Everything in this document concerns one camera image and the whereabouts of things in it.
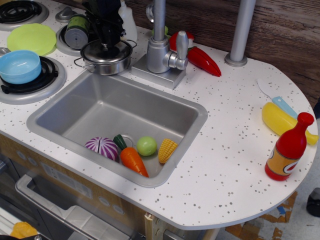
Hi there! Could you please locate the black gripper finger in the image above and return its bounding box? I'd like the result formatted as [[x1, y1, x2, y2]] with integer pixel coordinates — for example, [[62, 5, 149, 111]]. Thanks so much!
[[107, 26, 125, 48], [87, 14, 108, 49]]

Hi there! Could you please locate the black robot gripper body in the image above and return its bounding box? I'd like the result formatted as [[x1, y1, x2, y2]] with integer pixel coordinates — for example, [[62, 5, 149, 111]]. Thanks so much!
[[82, 0, 125, 35]]

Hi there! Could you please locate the steel pot lid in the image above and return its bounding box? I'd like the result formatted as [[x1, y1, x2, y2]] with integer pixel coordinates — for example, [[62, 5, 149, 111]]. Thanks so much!
[[80, 39, 133, 64]]

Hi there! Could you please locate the small steel pot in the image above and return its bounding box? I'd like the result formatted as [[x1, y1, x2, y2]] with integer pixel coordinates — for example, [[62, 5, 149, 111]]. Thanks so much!
[[74, 40, 138, 76]]

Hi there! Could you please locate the white detergent bottle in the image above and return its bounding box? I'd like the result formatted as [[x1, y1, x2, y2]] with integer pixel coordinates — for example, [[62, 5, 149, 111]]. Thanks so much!
[[118, 0, 138, 44]]

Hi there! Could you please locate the green toy can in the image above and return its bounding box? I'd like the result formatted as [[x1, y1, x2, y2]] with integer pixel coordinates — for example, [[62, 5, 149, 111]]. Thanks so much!
[[64, 14, 92, 50]]

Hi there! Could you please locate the grey stove knob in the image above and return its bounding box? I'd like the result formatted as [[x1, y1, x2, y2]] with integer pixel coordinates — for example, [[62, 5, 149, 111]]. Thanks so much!
[[55, 6, 77, 23]]

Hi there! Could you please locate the silver toy faucet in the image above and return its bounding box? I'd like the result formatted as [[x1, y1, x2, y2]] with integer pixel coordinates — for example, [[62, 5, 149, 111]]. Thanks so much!
[[131, 0, 189, 89]]

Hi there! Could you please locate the red white toy mushroom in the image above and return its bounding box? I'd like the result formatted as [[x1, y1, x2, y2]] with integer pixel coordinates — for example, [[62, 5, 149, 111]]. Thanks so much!
[[169, 31, 195, 52]]

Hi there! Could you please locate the green plastic plate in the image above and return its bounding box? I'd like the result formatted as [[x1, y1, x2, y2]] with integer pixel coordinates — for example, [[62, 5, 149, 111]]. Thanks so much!
[[7, 23, 57, 56]]

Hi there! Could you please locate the front left stove burner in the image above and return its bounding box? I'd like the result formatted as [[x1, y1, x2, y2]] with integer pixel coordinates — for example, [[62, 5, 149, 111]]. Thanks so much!
[[0, 56, 67, 105]]

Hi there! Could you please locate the grey toy sink basin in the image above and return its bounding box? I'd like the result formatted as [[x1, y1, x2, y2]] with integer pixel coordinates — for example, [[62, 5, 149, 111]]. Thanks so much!
[[26, 71, 208, 188]]

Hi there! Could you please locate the red toy chili pepper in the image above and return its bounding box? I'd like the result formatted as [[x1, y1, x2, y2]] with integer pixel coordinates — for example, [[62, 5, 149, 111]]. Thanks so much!
[[187, 46, 222, 77]]

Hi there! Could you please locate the back left stove burner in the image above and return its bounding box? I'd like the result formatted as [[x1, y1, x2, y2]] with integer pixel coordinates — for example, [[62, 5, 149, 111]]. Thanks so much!
[[0, 0, 49, 32]]

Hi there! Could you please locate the blue plastic bowl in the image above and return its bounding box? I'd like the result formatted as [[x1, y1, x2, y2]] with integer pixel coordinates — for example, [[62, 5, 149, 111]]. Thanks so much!
[[0, 50, 42, 85]]

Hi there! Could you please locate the purple toy onion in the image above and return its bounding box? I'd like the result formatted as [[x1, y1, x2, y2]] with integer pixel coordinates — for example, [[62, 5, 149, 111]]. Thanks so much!
[[84, 137, 118, 161]]

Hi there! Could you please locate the green toy apple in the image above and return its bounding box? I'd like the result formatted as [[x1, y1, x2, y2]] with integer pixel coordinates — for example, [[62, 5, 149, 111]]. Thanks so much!
[[136, 136, 157, 156]]

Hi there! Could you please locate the orange toy carrot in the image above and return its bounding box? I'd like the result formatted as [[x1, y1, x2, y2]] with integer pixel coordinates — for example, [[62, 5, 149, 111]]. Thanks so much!
[[113, 134, 149, 178]]

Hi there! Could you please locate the yellow toy corn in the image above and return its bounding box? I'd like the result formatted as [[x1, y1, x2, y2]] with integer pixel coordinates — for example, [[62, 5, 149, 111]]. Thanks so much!
[[158, 138, 178, 164]]

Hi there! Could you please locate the grey vertical pole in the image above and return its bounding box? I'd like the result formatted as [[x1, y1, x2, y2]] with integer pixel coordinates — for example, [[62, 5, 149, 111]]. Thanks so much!
[[225, 0, 248, 67]]

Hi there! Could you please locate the white blue toy knife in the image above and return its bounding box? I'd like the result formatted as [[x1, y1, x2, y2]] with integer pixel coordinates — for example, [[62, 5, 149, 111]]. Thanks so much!
[[256, 78, 298, 119]]

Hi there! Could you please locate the yellow toy banana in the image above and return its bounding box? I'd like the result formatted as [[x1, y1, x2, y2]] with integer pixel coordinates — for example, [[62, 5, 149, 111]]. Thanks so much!
[[261, 101, 320, 146]]

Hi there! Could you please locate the red ketchup bottle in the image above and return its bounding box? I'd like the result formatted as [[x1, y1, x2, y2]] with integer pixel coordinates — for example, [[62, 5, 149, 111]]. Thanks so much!
[[264, 112, 314, 181]]

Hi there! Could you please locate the yellow object bottom left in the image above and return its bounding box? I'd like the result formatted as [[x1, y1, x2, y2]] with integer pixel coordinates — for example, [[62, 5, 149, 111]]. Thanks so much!
[[10, 222, 38, 239]]

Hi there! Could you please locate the oven door handle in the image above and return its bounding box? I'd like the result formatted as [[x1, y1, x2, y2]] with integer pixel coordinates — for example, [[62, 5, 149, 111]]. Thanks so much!
[[15, 174, 144, 240]]

